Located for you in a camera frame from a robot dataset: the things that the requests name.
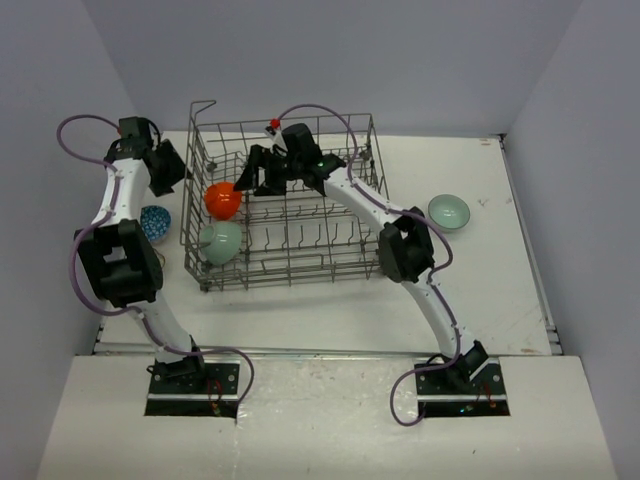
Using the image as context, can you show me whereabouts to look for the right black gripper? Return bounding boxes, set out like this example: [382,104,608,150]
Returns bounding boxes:
[235,144,304,197]

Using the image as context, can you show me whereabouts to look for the orange bowl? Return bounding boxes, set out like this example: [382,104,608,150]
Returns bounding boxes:
[204,182,243,221]

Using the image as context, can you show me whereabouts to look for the white bowl red pattern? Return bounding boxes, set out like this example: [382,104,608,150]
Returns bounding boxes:
[140,205,172,244]

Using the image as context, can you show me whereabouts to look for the small pale green bowl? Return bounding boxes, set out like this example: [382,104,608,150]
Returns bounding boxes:
[428,194,471,232]

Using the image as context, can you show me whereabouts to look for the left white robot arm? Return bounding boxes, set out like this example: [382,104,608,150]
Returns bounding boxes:
[69,116,208,393]

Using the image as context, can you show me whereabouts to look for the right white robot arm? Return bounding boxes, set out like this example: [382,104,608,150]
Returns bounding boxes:
[234,119,488,393]

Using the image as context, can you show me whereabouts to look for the large pale green bowl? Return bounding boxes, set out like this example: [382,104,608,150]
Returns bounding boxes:
[198,221,242,266]

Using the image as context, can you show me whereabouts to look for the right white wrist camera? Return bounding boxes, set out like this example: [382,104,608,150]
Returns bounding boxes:
[265,126,288,152]

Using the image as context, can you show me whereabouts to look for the grey wire dish rack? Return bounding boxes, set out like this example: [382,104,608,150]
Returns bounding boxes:
[180,100,379,292]

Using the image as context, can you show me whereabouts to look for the silver table rail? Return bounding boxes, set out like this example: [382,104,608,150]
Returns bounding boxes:
[93,342,433,359]

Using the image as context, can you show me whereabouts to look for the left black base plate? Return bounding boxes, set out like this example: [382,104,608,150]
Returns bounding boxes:
[144,359,240,419]

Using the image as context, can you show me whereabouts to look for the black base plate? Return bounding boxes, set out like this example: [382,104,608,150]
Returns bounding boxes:
[415,361,511,419]
[144,359,240,419]

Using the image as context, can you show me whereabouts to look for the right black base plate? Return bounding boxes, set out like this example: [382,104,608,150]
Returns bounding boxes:
[415,361,511,419]

